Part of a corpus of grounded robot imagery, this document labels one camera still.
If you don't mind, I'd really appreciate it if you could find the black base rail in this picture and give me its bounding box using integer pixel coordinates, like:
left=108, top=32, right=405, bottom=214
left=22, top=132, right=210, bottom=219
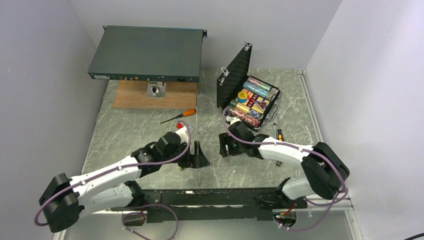
left=109, top=187, right=309, bottom=223

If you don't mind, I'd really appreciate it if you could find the black poker chip case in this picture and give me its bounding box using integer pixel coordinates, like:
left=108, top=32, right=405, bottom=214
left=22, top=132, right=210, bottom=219
left=216, top=42, right=281, bottom=131

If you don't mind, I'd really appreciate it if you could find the red triangular dealer token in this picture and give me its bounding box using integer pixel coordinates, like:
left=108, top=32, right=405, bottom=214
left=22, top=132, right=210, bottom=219
left=253, top=99, right=269, bottom=113

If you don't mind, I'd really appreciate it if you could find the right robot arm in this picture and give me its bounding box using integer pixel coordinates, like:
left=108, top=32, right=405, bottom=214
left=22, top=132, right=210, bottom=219
left=225, top=121, right=350, bottom=208

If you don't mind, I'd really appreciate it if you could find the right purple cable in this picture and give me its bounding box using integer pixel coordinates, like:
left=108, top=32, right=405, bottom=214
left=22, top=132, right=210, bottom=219
left=222, top=106, right=349, bottom=233

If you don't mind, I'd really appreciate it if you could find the orange handle screwdriver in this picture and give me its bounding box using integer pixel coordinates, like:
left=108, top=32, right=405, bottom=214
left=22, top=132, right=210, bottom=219
left=160, top=108, right=196, bottom=124

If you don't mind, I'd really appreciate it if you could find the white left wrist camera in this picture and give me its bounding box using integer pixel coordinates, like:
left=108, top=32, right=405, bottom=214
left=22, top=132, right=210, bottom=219
left=175, top=122, right=189, bottom=143

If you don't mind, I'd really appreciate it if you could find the yellow black handle tool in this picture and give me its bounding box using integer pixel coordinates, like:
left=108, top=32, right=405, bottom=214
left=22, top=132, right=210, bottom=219
left=273, top=122, right=284, bottom=142

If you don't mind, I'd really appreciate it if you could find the silver metal stand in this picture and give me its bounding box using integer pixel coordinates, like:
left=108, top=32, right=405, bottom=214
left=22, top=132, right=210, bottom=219
left=146, top=81, right=167, bottom=98

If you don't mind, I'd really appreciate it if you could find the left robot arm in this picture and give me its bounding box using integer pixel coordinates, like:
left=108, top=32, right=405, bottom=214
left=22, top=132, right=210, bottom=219
left=39, top=129, right=210, bottom=233

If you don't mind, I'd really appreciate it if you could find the blue yellow dealer button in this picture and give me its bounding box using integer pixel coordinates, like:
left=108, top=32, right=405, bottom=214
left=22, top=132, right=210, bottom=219
left=237, top=91, right=248, bottom=103

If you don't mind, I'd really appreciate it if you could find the purple cable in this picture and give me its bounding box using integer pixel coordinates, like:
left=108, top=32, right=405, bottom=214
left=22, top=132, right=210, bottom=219
left=222, top=106, right=349, bottom=233
left=34, top=120, right=192, bottom=228

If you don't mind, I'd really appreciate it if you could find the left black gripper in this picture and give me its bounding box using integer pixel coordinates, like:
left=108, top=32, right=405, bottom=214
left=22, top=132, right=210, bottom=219
left=161, top=140, right=210, bottom=168

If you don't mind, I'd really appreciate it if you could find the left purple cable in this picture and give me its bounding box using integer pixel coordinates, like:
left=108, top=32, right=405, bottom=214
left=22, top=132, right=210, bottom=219
left=34, top=120, right=192, bottom=228

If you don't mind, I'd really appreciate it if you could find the dark green rack server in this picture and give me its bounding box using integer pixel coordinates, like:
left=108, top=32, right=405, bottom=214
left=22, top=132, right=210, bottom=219
left=87, top=25, right=208, bottom=83

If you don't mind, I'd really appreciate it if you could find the wooden board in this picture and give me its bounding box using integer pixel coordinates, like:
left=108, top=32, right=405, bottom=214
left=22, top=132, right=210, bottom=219
left=112, top=81, right=198, bottom=110

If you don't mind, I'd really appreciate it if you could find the blue yellow card deck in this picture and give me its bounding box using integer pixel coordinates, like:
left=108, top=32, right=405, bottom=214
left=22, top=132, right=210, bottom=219
left=248, top=97, right=270, bottom=114

